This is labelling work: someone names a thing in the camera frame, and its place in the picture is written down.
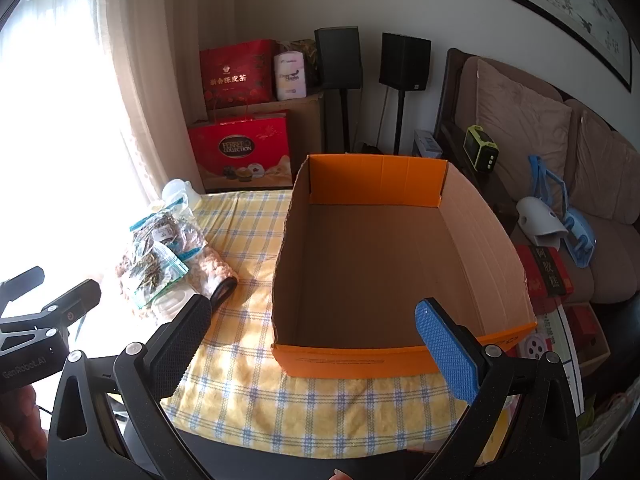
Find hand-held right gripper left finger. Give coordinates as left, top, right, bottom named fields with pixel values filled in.
left=46, top=294, right=213, bottom=480

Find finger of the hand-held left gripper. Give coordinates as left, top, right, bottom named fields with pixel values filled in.
left=0, top=266, right=46, bottom=307
left=0, top=279, right=103, bottom=337

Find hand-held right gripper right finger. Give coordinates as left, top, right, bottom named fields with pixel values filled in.
left=414, top=298, right=586, bottom=480

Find pink floral plush cover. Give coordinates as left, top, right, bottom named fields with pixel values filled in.
left=116, top=247, right=239, bottom=318

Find orange cardboard box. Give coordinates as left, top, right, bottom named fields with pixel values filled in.
left=270, top=154, right=538, bottom=377

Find person's left hand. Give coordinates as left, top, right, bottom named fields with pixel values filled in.
left=0, top=384, right=47, bottom=443

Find clear dried herb packet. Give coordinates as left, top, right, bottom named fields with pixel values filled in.
left=121, top=240, right=190, bottom=312
left=131, top=207, right=207, bottom=257

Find yellow checked cloth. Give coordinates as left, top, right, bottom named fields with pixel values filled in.
left=160, top=189, right=481, bottom=458

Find red black gift box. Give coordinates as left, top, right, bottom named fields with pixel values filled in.
left=515, top=244, right=575, bottom=313

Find open box with red item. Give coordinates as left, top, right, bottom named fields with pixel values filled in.
left=565, top=302, right=612, bottom=376

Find white plastic bottle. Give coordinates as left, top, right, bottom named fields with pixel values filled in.
left=161, top=178, right=202, bottom=212

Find white plastic massager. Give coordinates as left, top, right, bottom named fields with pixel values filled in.
left=516, top=196, right=571, bottom=249

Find white paper bags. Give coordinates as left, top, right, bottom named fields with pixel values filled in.
left=579, top=390, right=632, bottom=463

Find brown sofa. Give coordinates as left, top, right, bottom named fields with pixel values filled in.
left=434, top=48, right=640, bottom=376

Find red gift bag pastry picture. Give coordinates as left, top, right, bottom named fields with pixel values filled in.
left=188, top=110, right=292, bottom=193

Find green black portable device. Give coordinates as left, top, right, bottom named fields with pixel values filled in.
left=462, top=125, right=501, bottom=172

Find white printed box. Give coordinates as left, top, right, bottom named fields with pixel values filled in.
left=413, top=129, right=444, bottom=157

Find small beige cushion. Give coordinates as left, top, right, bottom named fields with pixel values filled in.
left=570, top=110, right=640, bottom=221

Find large beige cushion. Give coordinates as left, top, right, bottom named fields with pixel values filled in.
left=475, top=58, right=572, bottom=187

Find brown cardboard box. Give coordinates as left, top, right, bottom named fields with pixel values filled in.
left=207, top=91, right=327, bottom=191

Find white sheer curtain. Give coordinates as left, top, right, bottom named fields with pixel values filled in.
left=90, top=0, right=241, bottom=201

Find red gift bag gold print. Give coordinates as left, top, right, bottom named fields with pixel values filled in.
left=199, top=39, right=279, bottom=111

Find white purple packet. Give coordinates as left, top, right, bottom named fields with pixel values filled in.
left=273, top=51, right=307, bottom=102

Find black speaker with stand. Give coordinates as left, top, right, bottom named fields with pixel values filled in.
left=314, top=26, right=362, bottom=155
left=378, top=33, right=432, bottom=157

